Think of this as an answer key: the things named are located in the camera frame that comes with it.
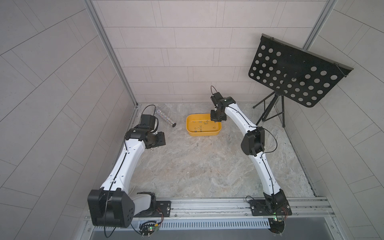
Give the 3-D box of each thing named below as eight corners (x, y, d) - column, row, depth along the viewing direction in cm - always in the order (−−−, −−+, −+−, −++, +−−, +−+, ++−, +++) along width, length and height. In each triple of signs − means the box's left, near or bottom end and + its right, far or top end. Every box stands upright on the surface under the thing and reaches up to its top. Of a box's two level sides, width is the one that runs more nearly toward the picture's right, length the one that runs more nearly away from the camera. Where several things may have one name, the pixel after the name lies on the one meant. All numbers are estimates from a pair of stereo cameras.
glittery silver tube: (154, 112, 112) (153, 109, 110) (157, 110, 114) (156, 107, 111) (173, 127, 103) (173, 125, 101) (176, 125, 105) (176, 123, 102)
